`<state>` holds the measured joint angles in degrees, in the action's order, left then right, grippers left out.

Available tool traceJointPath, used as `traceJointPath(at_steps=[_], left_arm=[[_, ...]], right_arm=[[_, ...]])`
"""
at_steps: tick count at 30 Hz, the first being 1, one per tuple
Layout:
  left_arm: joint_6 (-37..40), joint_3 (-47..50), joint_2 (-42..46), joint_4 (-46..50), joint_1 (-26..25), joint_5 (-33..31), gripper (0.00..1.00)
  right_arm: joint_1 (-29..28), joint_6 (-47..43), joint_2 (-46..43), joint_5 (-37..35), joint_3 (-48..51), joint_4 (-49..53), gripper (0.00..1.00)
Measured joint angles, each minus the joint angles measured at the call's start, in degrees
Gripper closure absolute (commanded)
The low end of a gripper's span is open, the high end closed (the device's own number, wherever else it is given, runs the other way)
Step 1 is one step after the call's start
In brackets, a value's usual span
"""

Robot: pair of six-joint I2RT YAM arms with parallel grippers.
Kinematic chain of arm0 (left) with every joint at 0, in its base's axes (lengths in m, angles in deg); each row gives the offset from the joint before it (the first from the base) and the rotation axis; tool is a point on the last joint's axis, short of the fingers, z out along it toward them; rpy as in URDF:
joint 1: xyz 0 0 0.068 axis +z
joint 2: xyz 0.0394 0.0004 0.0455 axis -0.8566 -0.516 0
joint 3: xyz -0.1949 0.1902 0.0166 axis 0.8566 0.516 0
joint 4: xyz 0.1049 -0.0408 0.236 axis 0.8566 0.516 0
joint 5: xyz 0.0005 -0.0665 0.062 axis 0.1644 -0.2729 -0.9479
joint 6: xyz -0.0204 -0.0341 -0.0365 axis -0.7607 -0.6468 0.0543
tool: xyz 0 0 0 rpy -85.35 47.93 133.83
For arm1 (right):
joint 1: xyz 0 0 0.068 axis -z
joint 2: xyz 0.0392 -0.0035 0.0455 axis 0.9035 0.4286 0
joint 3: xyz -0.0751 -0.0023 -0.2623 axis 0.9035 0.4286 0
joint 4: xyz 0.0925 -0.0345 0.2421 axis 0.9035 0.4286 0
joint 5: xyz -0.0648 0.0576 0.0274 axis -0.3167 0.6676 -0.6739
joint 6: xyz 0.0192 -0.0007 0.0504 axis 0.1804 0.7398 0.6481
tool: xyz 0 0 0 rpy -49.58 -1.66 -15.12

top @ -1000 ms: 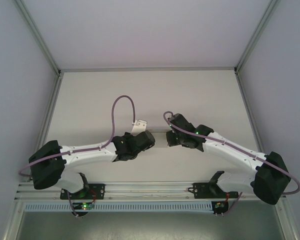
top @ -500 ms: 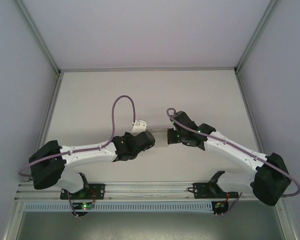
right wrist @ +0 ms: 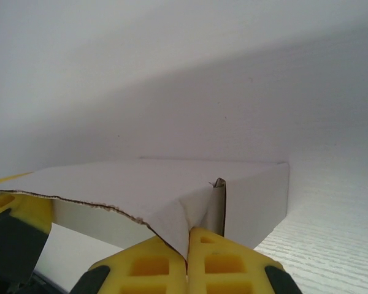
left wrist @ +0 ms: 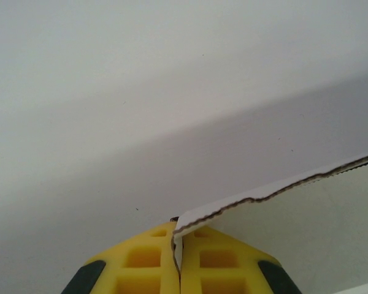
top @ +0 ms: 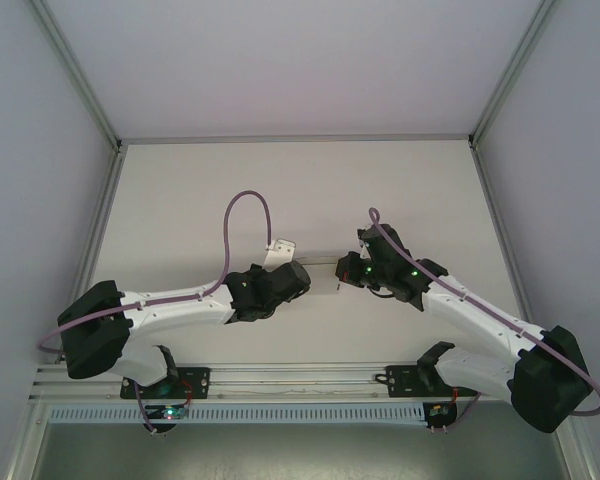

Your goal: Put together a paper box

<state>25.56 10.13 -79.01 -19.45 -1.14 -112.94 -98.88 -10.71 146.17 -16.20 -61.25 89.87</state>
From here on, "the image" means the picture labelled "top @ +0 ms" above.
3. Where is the small circuit board green light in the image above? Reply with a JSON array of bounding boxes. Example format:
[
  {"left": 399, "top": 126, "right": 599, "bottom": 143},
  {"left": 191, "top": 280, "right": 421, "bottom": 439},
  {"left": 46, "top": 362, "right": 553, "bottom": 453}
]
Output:
[{"left": 147, "top": 403, "right": 191, "bottom": 421}]

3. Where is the grey metal panel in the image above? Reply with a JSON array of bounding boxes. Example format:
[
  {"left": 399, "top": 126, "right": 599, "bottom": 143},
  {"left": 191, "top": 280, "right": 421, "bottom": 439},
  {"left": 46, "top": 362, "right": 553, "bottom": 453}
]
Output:
[{"left": 32, "top": 422, "right": 579, "bottom": 480}]

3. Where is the aluminium mounting rail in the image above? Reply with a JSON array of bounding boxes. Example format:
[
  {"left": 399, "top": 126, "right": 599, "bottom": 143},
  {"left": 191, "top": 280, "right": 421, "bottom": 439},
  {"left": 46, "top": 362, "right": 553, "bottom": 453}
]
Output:
[{"left": 29, "top": 360, "right": 574, "bottom": 402}]

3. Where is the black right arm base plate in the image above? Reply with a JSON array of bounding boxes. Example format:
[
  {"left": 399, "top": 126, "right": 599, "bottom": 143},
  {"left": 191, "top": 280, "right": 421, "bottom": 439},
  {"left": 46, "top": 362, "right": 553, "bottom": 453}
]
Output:
[{"left": 385, "top": 364, "right": 476, "bottom": 400}]

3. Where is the aluminium table side rail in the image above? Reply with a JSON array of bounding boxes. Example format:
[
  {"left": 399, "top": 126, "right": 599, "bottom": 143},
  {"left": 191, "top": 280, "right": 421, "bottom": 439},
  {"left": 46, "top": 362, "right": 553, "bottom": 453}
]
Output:
[
  {"left": 74, "top": 147, "right": 127, "bottom": 301},
  {"left": 472, "top": 144, "right": 539, "bottom": 336}
]

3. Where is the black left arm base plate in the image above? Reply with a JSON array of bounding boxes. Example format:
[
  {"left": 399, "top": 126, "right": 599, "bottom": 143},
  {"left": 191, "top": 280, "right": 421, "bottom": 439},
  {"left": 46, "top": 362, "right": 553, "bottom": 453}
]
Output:
[{"left": 119, "top": 366, "right": 212, "bottom": 401}]

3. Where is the white slotted cable duct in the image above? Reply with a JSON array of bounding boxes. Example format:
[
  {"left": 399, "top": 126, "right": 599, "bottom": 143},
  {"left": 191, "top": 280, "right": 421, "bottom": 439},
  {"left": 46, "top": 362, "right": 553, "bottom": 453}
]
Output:
[{"left": 47, "top": 402, "right": 427, "bottom": 425}]

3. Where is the aluminium frame crossbar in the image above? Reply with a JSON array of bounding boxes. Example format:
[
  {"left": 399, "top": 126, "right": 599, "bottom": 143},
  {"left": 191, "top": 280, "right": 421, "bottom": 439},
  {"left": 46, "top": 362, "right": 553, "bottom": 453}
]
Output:
[{"left": 115, "top": 132, "right": 476, "bottom": 146}]

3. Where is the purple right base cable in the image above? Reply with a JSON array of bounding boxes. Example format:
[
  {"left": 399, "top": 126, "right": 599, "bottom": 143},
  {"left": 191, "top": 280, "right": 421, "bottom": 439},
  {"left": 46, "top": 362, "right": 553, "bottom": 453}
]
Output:
[{"left": 444, "top": 389, "right": 484, "bottom": 435}]

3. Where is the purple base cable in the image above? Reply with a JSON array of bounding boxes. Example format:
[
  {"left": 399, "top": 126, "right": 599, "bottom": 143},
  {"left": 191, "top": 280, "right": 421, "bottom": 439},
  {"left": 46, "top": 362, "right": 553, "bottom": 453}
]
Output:
[
  {"left": 444, "top": 389, "right": 484, "bottom": 435},
  {"left": 133, "top": 382, "right": 161, "bottom": 437}
]

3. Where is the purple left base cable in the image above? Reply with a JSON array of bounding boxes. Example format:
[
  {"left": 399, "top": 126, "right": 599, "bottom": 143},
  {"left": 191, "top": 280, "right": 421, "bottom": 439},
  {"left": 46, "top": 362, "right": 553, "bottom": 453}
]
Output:
[{"left": 133, "top": 382, "right": 161, "bottom": 437}]

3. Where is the aluminium frame post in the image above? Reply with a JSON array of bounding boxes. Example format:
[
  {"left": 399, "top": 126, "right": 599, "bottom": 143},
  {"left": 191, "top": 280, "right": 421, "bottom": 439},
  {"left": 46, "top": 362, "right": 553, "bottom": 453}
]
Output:
[
  {"left": 29, "top": 0, "right": 127, "bottom": 154},
  {"left": 468, "top": 0, "right": 557, "bottom": 151}
]

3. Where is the aluminium frame leg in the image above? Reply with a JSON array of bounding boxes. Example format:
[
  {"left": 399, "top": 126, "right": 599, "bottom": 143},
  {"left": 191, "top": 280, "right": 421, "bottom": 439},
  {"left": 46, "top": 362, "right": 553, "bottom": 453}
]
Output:
[
  {"left": 7, "top": 399, "right": 49, "bottom": 480},
  {"left": 554, "top": 419, "right": 600, "bottom": 480}
]

